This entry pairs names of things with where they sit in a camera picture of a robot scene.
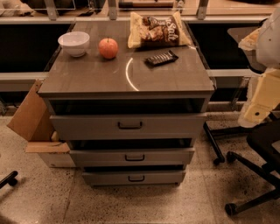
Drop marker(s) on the grey top drawer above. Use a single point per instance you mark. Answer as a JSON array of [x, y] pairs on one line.
[[110, 127]]

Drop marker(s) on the grey drawer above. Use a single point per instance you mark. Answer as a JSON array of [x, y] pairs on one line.
[[128, 178], [110, 127], [129, 157]]

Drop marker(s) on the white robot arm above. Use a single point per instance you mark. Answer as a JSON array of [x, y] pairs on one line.
[[268, 43]]

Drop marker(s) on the grey middle drawer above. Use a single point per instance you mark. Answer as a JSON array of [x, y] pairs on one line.
[[129, 157]]

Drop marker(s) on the grey drawer cabinet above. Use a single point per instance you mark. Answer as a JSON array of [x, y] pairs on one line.
[[125, 85]]

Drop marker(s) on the grey bottom drawer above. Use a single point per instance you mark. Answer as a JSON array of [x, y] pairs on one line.
[[128, 178]]

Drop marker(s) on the open cardboard box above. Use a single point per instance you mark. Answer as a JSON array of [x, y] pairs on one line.
[[32, 122]]

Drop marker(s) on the dark chocolate bar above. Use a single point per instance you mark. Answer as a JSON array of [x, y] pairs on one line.
[[161, 59]]

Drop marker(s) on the chip bag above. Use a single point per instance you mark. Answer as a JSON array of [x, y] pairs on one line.
[[147, 31]]

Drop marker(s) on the red apple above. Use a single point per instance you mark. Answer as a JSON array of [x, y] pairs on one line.
[[108, 48]]

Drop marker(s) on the white bowl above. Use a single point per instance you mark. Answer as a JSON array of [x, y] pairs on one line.
[[75, 43]]

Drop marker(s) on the black chair leg left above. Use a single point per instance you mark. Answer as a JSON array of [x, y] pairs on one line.
[[10, 179]]

